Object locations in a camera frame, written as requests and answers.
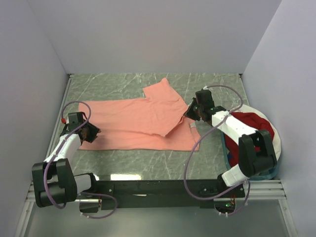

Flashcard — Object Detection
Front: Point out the salmon pink t shirt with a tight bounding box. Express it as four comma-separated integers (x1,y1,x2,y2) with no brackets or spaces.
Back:
79,78,200,151

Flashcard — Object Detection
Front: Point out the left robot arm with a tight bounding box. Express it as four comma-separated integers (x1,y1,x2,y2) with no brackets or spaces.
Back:
32,112,100,208

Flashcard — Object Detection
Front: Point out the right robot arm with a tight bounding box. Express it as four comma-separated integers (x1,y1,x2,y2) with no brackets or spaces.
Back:
184,88,277,197

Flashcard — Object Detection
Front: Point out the red t shirt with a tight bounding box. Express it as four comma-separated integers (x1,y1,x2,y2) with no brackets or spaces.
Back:
224,112,277,167

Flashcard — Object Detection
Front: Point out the black base crossbar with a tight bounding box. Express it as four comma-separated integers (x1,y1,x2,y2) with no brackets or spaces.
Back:
81,179,247,213

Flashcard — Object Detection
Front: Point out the teal rimmed laundry basket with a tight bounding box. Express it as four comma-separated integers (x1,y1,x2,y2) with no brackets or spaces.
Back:
221,132,279,181

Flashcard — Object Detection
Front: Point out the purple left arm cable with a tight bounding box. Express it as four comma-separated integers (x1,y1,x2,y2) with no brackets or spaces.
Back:
43,101,119,219

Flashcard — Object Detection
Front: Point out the aluminium frame rail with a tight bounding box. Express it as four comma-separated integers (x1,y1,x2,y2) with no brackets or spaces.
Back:
25,180,287,202

